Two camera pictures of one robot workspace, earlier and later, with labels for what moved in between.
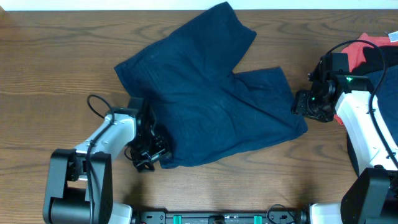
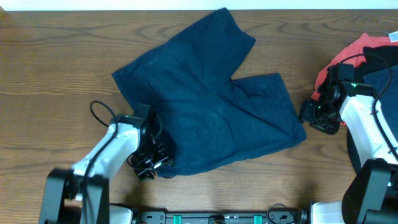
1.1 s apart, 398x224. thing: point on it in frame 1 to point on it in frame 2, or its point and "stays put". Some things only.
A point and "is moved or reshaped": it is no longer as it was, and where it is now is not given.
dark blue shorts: x=184 y=78 is moved or reshaped
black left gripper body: x=154 y=149 to x=154 y=162
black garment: x=374 y=60 stays put
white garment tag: x=393 y=37 stays put
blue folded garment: x=387 y=97 stays put
